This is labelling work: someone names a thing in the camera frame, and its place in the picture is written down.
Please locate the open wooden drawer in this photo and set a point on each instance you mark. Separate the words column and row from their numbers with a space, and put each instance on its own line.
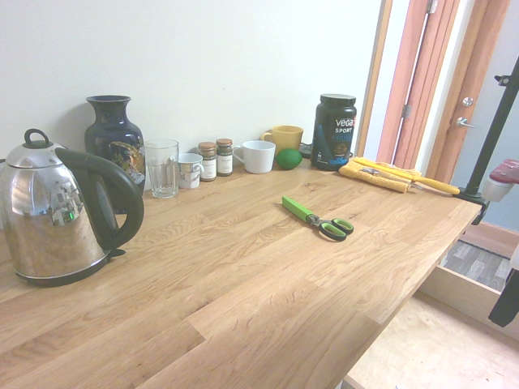
column 466, row 279

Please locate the spice jar with copper lid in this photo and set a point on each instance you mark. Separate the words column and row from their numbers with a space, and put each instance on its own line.
column 207, row 162
column 224, row 158

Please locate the black camera stand clamp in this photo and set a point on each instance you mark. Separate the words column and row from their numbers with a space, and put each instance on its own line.
column 492, row 129

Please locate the green black sheathed scissors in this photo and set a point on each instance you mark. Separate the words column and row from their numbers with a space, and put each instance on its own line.
column 333, row 227

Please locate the clear drinking glass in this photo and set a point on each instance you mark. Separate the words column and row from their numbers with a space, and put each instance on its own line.
column 161, row 170

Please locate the stainless steel electric kettle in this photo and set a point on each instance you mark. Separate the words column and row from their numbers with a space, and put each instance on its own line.
column 52, row 210

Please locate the dark blue floral vase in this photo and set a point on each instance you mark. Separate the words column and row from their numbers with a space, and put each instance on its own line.
column 114, row 139

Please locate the green lime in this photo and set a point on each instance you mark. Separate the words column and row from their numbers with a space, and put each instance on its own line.
column 288, row 158

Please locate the black flat object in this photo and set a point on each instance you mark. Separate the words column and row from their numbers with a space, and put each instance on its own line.
column 306, row 150

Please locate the small white patterned cup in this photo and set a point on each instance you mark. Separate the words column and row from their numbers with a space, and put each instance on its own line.
column 190, row 170

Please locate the white ceramic mug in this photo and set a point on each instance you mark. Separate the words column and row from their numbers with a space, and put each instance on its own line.
column 257, row 156

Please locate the yellow ceramic mug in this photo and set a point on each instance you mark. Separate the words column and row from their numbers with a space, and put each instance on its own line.
column 288, row 138

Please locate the black protein powder tub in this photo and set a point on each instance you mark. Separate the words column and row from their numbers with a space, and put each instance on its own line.
column 334, row 133

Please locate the wooden door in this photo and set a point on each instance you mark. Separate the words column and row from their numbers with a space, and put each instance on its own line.
column 430, row 81

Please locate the yellow cloth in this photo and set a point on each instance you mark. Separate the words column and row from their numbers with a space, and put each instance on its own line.
column 377, row 178

